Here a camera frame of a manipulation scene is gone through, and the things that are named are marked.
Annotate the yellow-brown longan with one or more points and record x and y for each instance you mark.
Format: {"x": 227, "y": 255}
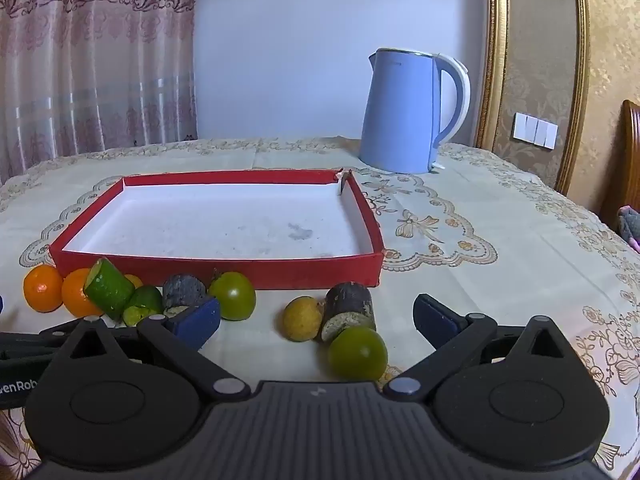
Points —
{"x": 135, "y": 280}
{"x": 301, "y": 317}

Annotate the brown wooden chair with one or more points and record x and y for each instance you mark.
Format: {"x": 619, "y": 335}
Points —
{"x": 627, "y": 160}

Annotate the gold framed wall panel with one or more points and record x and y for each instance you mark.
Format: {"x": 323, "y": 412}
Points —
{"x": 542, "y": 60}

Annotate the red cardboard box tray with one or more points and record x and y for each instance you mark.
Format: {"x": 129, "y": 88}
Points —
{"x": 225, "y": 220}

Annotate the large green cucumber piece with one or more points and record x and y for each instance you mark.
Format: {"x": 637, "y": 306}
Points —
{"x": 107, "y": 287}

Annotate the round green fruit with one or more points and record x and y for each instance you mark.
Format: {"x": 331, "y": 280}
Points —
{"x": 357, "y": 352}
{"x": 232, "y": 295}

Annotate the green cucumber piece cracked end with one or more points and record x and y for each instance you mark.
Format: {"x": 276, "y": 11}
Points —
{"x": 146, "y": 302}

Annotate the orange mandarin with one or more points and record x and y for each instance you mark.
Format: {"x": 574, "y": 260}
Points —
{"x": 74, "y": 296}
{"x": 42, "y": 287}

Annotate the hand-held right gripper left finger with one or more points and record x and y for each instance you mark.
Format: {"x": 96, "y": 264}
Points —
{"x": 197, "y": 322}

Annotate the pink patterned curtain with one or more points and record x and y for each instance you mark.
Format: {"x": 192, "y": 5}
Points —
{"x": 95, "y": 60}

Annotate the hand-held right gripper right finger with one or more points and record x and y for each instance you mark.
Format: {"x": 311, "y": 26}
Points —
{"x": 435, "y": 322}

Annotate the white wall light switch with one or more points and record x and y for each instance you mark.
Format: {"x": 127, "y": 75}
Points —
{"x": 535, "y": 131}

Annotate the grey pink cloth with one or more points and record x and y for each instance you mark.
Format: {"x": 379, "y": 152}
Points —
{"x": 631, "y": 225}

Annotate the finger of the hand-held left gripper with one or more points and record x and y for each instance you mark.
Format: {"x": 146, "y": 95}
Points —
{"x": 25, "y": 345}

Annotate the dark sugarcane piece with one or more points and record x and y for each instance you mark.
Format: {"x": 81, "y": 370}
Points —
{"x": 350, "y": 307}
{"x": 182, "y": 290}

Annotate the light blue electric kettle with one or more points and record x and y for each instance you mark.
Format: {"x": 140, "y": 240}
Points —
{"x": 400, "y": 110}

